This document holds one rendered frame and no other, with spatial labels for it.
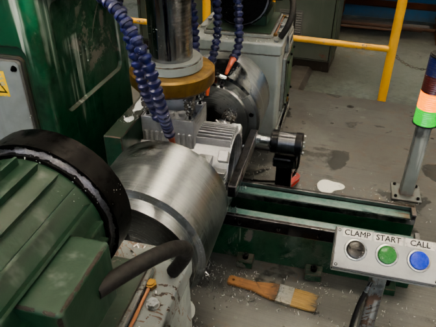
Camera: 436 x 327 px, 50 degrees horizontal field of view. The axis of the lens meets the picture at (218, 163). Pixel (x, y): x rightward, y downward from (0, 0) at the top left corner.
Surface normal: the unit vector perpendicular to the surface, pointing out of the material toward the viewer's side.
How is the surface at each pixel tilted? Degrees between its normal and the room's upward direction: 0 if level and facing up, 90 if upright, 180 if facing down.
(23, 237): 41
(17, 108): 90
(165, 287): 0
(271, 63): 90
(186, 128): 90
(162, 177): 17
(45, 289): 0
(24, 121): 90
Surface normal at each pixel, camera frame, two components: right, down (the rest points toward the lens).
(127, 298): 0.00, -0.83
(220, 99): -0.25, 0.54
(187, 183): 0.56, -0.60
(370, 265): -0.16, -0.30
